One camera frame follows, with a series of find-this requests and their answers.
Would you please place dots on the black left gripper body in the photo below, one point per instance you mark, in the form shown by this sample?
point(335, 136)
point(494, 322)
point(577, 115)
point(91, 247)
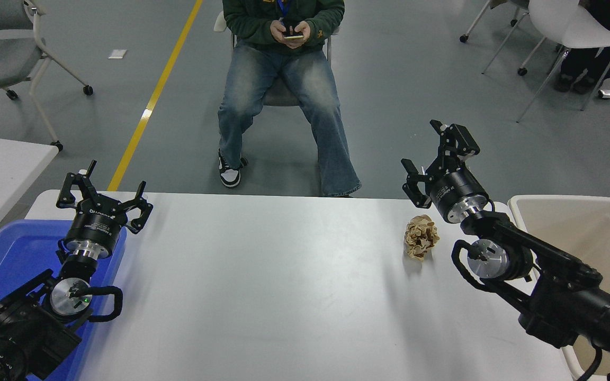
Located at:
point(96, 225)

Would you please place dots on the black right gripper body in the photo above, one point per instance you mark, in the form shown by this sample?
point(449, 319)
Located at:
point(456, 189)

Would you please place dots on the tan paper ball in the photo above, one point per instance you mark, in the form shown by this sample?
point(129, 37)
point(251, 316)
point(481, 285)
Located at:
point(420, 237)

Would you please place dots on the smartphone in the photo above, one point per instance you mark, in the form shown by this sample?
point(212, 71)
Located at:
point(294, 37)

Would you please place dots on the person's left hand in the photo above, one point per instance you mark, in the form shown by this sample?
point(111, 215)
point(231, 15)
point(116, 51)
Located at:
point(306, 39)

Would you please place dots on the person's right hand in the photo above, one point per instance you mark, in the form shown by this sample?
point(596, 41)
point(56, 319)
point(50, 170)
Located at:
point(279, 33)

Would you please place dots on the blue plastic tray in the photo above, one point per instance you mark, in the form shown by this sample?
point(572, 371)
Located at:
point(14, 254)

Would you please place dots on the white-legged caster chair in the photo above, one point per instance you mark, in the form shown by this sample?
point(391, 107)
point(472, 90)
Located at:
point(520, 71)

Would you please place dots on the large pale plastic bin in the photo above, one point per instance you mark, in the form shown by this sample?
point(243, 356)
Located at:
point(601, 227)

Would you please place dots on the person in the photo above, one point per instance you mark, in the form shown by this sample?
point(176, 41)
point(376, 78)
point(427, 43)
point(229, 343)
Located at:
point(583, 69)
point(262, 95)

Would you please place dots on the white chair with metal legs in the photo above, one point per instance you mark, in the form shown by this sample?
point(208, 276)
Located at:
point(575, 29)

